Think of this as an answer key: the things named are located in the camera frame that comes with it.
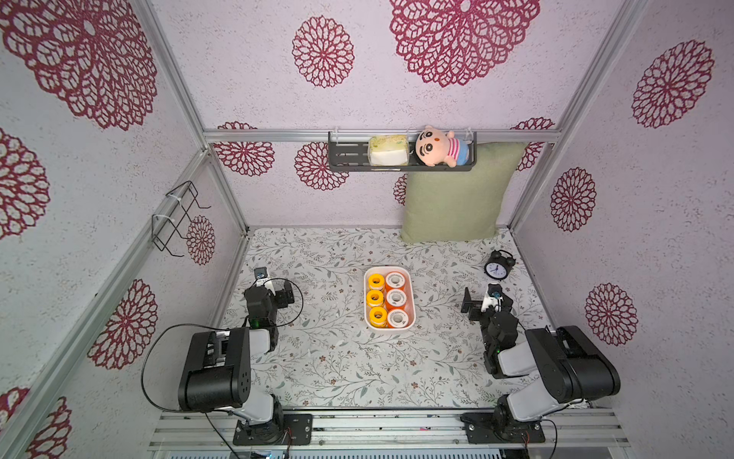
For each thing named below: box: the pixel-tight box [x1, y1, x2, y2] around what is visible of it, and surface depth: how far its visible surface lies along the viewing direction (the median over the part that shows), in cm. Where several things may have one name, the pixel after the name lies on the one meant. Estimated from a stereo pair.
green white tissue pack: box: [367, 134, 410, 167], surface depth 92 cm
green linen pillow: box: [401, 141, 527, 245], surface depth 101 cm
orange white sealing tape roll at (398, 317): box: [387, 308, 410, 328], surface depth 91 cm
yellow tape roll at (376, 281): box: [367, 272, 386, 290], surface depth 102 cm
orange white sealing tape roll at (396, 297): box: [386, 288, 408, 307], surface depth 96 cm
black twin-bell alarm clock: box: [484, 249, 517, 281], surface depth 103 cm
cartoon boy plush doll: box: [414, 125, 472, 169], surface depth 88 cm
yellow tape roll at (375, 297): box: [366, 288, 385, 307], surface depth 97 cm
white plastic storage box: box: [364, 265, 416, 331], surface depth 97 cm
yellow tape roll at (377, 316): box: [368, 306, 388, 328], surface depth 93 cm
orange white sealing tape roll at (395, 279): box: [385, 270, 406, 289], surface depth 101 cm
